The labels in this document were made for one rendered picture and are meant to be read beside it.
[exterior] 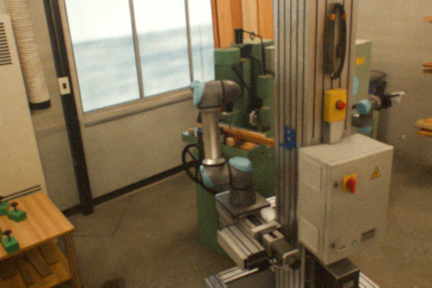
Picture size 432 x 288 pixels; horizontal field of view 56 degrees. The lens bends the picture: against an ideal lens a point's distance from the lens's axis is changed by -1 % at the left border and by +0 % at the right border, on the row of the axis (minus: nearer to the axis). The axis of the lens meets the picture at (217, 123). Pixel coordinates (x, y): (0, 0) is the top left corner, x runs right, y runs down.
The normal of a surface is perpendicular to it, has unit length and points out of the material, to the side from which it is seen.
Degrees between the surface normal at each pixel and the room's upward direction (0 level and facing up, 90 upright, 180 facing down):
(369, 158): 90
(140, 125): 90
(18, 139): 90
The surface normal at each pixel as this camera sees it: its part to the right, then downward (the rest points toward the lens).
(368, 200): 0.44, 0.27
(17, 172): 0.65, 0.22
